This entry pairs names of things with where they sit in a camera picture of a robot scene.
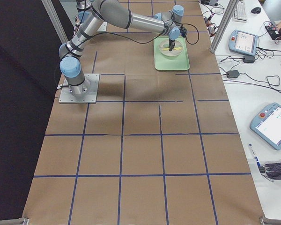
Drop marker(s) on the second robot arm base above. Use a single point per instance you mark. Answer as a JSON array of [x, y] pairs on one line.
[[84, 10]]

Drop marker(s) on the aluminium frame post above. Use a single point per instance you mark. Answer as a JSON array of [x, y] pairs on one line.
[[223, 24]]

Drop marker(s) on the teach pendant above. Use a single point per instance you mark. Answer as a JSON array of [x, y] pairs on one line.
[[243, 42], [267, 125]]

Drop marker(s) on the black computer mouse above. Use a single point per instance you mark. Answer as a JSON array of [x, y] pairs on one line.
[[256, 10]]

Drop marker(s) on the white keyboard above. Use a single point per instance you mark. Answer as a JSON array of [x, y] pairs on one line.
[[240, 12]]

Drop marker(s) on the far teach pendant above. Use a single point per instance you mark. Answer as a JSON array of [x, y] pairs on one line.
[[243, 42]]

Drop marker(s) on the near teach pendant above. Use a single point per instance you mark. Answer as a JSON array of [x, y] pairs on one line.
[[267, 125]]

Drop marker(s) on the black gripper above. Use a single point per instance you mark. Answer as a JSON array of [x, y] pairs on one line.
[[171, 43]]

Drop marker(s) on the black power adapter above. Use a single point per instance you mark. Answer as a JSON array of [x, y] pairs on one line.
[[249, 59], [231, 74]]

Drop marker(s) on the brown paper table cover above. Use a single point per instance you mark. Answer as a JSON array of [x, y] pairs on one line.
[[157, 148]]

